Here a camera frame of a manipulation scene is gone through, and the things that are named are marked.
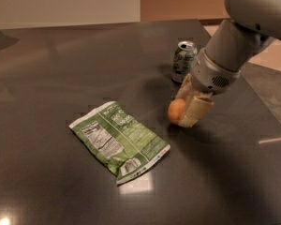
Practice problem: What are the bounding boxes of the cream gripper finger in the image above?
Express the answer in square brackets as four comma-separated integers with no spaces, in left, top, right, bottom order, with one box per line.
[178,96,214,128]
[175,74,197,99]

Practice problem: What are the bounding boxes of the orange fruit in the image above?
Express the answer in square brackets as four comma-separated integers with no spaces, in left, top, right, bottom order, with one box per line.
[168,98,185,125]

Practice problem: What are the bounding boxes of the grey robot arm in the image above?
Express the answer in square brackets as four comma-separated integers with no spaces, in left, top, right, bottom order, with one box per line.
[176,0,281,128]

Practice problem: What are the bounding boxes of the green jalapeno chip bag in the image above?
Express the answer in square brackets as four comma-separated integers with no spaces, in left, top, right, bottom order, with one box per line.
[69,101,170,185]

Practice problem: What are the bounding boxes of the silver green soda can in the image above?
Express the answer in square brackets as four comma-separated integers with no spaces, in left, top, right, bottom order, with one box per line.
[171,40,198,83]

